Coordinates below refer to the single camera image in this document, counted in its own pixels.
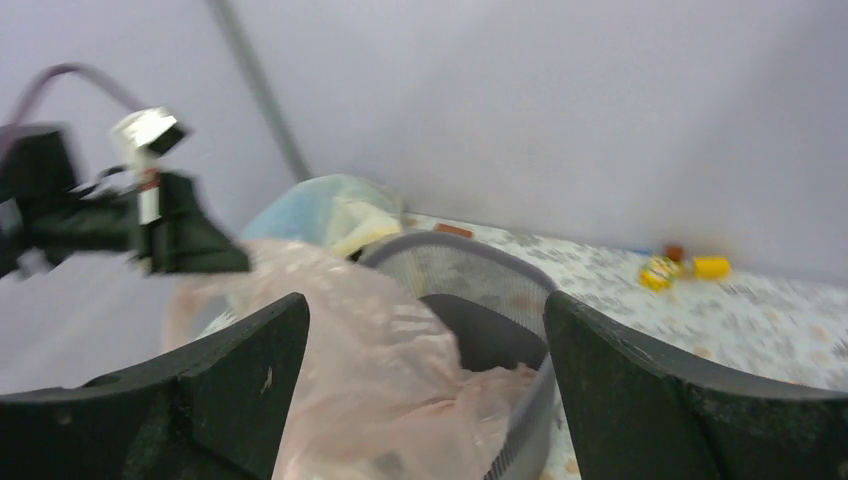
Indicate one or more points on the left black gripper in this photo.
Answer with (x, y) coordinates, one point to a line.
(45, 208)

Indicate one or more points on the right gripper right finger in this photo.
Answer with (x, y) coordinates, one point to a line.
(640, 408)

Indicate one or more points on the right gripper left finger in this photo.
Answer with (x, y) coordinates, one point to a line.
(215, 408)

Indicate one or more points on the clear yellowish plastic bag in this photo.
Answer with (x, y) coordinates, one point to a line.
(339, 212)

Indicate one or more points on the pink plastic trash bag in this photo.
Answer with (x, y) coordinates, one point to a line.
(381, 392)

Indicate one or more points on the grey mesh trash bin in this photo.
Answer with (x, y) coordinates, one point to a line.
(494, 304)

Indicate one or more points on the yellow toy figure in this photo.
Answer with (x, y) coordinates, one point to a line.
(659, 273)

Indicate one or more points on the yellow toy cube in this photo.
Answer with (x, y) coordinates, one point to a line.
(710, 267)

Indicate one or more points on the small brown toy block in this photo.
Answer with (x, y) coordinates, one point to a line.
(674, 252)

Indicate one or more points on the floral patterned table mat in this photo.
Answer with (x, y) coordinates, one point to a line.
(785, 330)

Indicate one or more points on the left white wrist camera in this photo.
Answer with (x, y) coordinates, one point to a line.
(143, 137)

